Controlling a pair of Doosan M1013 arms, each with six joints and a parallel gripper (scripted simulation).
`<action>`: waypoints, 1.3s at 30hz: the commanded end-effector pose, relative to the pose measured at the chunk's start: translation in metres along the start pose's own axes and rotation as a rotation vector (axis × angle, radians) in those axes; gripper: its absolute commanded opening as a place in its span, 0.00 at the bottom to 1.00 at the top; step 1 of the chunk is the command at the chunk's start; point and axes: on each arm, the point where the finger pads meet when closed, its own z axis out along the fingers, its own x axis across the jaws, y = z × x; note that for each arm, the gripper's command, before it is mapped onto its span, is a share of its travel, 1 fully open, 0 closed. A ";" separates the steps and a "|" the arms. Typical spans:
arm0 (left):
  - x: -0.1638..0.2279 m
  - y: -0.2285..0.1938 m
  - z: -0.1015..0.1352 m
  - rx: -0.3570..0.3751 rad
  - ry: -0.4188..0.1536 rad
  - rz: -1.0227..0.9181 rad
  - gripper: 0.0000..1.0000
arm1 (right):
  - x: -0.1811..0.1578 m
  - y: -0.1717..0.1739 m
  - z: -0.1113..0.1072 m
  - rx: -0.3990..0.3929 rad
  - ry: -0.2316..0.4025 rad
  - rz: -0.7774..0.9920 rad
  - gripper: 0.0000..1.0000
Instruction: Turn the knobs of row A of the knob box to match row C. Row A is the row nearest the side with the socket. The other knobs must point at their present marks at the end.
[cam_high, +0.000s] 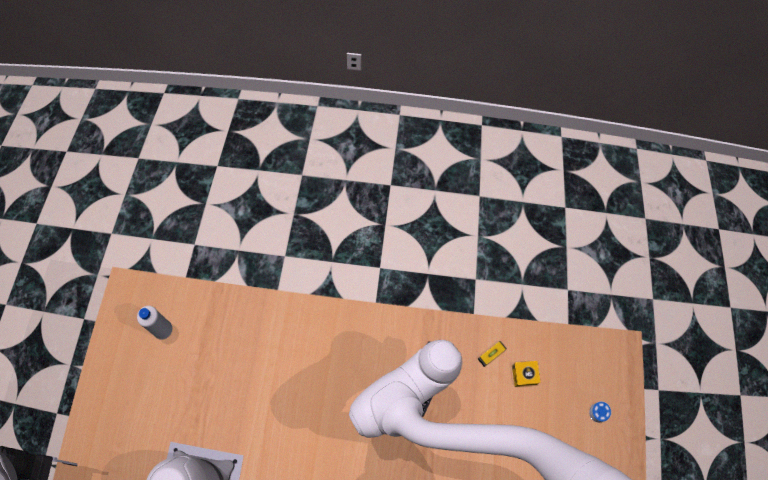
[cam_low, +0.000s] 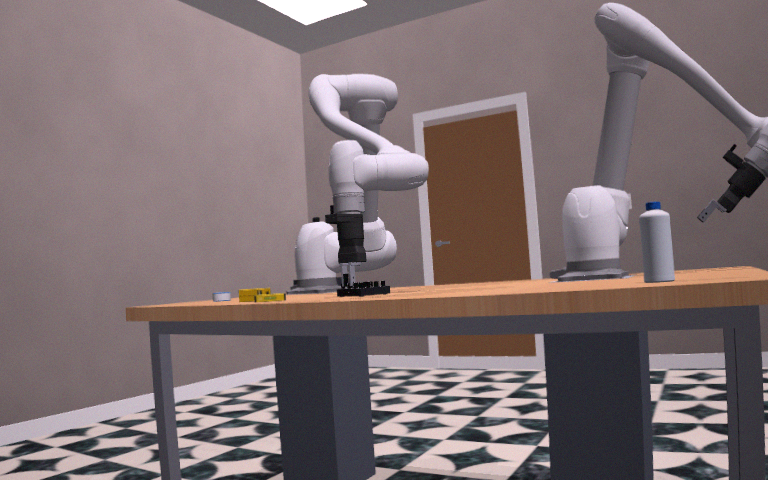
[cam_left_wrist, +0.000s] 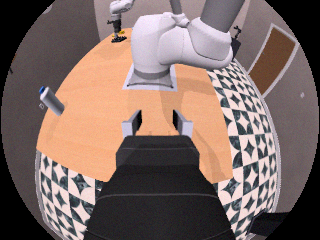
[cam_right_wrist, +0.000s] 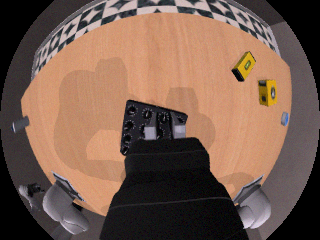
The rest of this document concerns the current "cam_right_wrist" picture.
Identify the yellow pocket level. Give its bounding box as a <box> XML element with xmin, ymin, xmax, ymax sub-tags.
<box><xmin>232</xmin><ymin>51</ymin><xmax>256</xmax><ymax>81</ymax></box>

